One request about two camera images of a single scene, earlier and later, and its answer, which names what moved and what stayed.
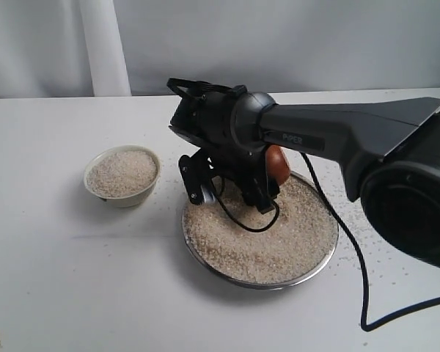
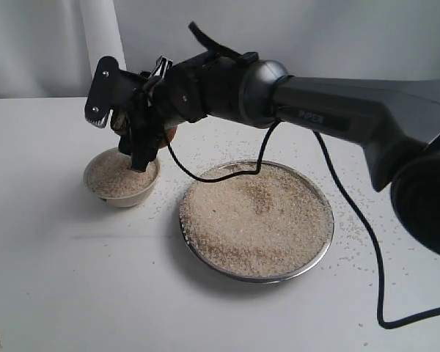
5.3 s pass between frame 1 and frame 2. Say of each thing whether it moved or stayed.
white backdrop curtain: stayed
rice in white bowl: stayed
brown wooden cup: moved
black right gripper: moved
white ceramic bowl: stayed
